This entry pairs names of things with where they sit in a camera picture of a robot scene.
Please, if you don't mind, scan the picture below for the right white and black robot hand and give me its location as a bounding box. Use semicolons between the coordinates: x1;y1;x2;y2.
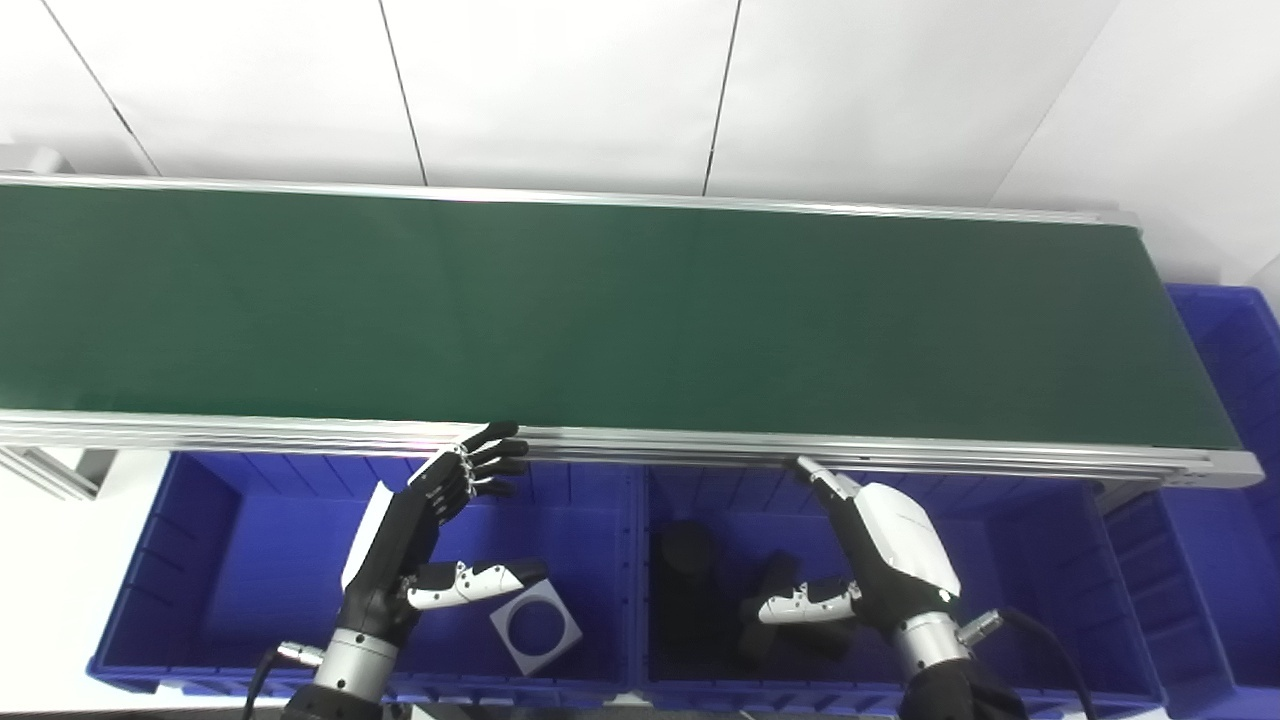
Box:
757;455;964;648

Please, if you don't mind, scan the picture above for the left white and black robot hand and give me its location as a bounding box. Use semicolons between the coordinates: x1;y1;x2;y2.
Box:
339;421;550;648

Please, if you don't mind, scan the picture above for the black cylinder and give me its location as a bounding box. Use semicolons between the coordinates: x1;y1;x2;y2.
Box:
738;551;859;669

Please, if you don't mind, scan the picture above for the blue plastic bin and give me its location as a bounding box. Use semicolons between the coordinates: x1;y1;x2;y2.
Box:
628;463;1168;717
1098;282;1280;717
87;450;643;707

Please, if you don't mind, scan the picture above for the aluminium conveyor leg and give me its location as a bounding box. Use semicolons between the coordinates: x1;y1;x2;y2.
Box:
0;446;119;502
1094;479;1163;518

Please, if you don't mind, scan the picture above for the green conveyor belt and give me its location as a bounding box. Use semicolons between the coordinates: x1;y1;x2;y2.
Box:
0;171;1265;490

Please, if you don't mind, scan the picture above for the grey conveyor motor housing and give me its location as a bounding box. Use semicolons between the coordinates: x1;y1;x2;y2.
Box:
0;144;69;177

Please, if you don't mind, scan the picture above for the grey square plate round hole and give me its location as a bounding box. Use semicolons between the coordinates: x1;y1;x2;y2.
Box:
488;579;585;677

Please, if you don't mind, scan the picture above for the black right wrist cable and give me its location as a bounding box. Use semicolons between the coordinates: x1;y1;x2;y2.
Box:
954;606;1103;720

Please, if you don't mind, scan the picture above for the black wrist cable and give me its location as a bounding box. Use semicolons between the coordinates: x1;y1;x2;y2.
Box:
238;642;327;720
954;606;1103;720

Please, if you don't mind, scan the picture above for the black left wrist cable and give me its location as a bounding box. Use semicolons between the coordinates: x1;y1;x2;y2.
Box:
238;642;327;720

